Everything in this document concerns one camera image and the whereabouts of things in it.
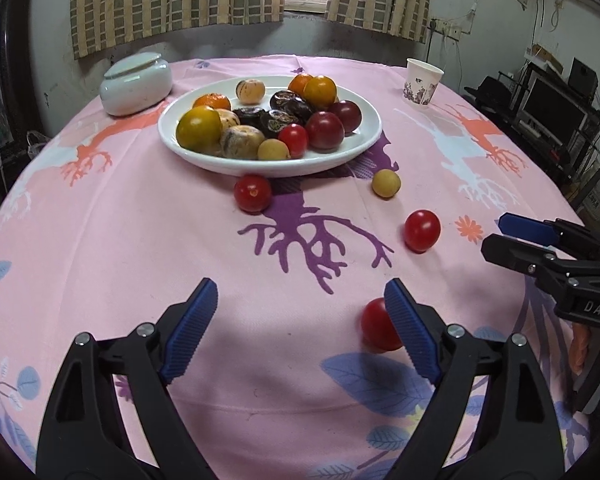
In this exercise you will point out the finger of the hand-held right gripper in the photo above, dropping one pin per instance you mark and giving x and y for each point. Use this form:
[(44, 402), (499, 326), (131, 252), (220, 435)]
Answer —
[(510, 255), (525, 225)]

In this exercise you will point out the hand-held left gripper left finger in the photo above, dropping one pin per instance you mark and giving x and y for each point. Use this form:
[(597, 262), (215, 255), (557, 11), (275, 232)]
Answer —
[(190, 330)]

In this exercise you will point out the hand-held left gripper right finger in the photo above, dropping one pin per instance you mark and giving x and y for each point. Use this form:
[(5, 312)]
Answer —
[(412, 330)]

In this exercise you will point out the red cherry tomato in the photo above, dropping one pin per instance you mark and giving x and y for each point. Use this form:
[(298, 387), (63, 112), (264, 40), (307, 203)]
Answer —
[(252, 192), (293, 140), (422, 230), (380, 331)]

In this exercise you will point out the large tan pepino melon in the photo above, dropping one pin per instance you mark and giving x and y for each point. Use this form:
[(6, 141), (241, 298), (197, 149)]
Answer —
[(240, 141)]

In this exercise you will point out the small longan with stem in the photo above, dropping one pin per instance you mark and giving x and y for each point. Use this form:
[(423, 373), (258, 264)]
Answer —
[(273, 150)]

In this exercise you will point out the green brown tomato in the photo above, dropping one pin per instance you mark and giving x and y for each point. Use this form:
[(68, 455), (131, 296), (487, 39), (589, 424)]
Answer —
[(198, 128)]

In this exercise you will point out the large dark red tomato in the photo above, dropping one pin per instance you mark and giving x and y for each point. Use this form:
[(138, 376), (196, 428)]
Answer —
[(347, 115), (325, 130)]

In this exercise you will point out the small tan pepino melon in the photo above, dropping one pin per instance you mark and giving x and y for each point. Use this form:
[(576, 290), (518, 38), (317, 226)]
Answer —
[(228, 119)]

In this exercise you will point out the yellow tomato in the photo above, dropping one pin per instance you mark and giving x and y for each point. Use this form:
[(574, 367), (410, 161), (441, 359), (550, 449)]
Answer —
[(320, 91)]

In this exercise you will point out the purple striped pepino melon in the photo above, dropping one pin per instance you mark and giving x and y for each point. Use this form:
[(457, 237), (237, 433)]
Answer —
[(250, 91)]

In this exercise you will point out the large dark water chestnut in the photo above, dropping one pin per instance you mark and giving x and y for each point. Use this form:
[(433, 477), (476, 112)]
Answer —
[(290, 102)]

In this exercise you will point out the white oval plate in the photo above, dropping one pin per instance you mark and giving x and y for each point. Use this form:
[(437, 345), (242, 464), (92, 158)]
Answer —
[(275, 82)]

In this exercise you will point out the person's right hand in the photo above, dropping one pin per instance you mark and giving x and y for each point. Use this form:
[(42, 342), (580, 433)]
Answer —
[(578, 350)]

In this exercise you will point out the pink printed tablecloth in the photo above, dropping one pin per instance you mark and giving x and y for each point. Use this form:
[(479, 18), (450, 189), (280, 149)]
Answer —
[(130, 240)]

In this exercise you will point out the computer monitor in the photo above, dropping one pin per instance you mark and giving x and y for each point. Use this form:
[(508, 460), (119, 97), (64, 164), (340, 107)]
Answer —
[(555, 110)]

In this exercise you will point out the black hat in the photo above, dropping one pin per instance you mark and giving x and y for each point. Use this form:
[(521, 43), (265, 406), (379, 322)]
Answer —
[(485, 89)]

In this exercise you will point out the yellow longan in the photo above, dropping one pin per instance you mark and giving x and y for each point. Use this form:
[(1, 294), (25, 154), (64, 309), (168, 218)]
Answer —
[(385, 183)]

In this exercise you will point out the black speaker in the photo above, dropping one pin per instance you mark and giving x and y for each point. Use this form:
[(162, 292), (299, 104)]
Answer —
[(582, 77)]

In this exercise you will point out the printed paper cup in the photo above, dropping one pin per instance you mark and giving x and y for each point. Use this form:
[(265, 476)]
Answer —
[(422, 82)]

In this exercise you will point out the orange mandarin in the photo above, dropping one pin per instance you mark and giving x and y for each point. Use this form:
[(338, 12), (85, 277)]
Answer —
[(212, 101), (299, 82)]

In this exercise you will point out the white lidded ceramic jar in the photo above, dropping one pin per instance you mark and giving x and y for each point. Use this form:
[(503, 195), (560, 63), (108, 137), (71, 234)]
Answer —
[(135, 85)]

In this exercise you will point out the dark framed cabinet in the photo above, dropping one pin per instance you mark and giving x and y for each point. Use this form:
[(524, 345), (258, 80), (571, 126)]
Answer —
[(0, 85)]

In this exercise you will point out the wide checked curtain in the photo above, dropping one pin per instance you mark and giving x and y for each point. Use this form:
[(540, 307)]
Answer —
[(175, 0)]

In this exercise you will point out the wall power outlet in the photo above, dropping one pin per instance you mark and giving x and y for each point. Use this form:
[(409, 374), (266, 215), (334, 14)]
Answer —
[(445, 29)]

